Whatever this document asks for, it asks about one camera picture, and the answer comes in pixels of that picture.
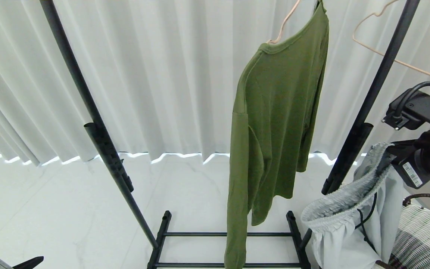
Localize pink clothes hanger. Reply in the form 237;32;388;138
267;0;301;44
352;0;430;86

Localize pale grey shorts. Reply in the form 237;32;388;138
301;143;411;269

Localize green printed shirt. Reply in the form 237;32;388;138
224;0;330;269

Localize white laundry basket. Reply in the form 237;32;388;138
376;194;430;269

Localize black clothes rack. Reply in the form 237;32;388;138
39;0;421;269

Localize white curtain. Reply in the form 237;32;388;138
0;0;430;166

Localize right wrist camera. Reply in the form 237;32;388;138
382;90;430;131

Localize black cable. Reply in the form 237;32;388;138
393;81;430;120

